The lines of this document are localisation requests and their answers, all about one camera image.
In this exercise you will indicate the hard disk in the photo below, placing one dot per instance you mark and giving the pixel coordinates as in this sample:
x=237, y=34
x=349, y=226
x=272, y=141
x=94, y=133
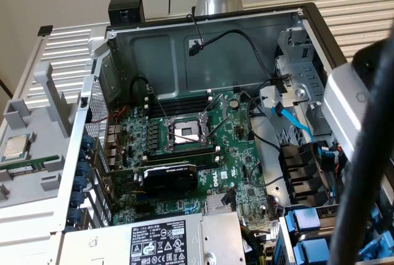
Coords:
x=303, y=220

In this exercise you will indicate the metal socket cover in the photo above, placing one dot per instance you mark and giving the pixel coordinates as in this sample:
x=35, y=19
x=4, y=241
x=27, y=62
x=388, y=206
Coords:
x=203, y=123

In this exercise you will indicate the CPU socket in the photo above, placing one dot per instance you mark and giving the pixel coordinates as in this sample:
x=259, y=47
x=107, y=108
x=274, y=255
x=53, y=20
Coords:
x=184, y=132

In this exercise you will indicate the black RAM slot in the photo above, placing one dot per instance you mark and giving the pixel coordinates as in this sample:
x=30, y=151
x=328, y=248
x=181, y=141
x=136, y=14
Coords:
x=178, y=109
x=178, y=102
x=206, y=163
x=184, y=151

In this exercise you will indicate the metal locking lever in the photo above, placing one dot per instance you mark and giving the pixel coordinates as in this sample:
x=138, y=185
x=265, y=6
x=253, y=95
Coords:
x=158, y=103
x=214, y=102

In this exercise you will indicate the green Dell motherboard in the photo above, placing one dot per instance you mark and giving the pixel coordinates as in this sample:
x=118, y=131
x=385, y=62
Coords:
x=227, y=142

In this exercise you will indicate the coin cell battery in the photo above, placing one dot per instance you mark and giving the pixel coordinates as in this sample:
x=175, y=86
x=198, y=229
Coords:
x=234, y=103

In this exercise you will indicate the black graphics card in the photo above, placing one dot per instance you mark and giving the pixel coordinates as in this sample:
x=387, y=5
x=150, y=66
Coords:
x=169, y=180

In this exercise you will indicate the open grey PC case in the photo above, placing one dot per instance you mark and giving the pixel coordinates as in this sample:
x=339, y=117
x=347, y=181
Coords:
x=154, y=62

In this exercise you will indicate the silver chipset heatsink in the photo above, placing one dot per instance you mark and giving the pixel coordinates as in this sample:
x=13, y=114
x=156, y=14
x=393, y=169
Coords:
x=214, y=203

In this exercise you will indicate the grey metal drive cage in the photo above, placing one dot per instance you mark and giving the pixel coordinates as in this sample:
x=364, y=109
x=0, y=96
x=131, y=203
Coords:
x=307, y=74

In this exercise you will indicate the blue expansion card retainer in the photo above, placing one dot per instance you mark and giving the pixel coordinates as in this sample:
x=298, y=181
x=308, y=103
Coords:
x=81, y=182

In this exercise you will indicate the black connector with blue tab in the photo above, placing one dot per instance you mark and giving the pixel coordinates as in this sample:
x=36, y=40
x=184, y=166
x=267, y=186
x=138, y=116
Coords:
x=326, y=155

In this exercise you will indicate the silver power supply unit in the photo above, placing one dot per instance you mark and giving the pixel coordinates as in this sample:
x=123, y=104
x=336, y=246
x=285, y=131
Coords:
x=117, y=246

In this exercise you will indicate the grey parts rack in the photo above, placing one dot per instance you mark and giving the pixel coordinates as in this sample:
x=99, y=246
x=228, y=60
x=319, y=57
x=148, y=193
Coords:
x=46, y=160

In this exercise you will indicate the green RAM stick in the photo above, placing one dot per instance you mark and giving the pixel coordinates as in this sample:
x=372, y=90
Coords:
x=40, y=163

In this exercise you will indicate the silver CPU chip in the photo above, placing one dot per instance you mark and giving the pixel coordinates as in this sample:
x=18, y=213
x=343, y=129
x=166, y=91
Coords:
x=15, y=149

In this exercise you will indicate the black box bracket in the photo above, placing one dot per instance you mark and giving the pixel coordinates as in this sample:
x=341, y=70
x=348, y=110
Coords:
x=123, y=13

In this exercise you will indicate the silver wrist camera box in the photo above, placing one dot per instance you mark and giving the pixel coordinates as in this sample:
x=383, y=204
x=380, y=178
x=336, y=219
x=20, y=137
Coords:
x=344, y=108

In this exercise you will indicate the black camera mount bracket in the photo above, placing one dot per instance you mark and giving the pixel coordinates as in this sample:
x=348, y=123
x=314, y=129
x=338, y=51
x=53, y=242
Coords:
x=366, y=56

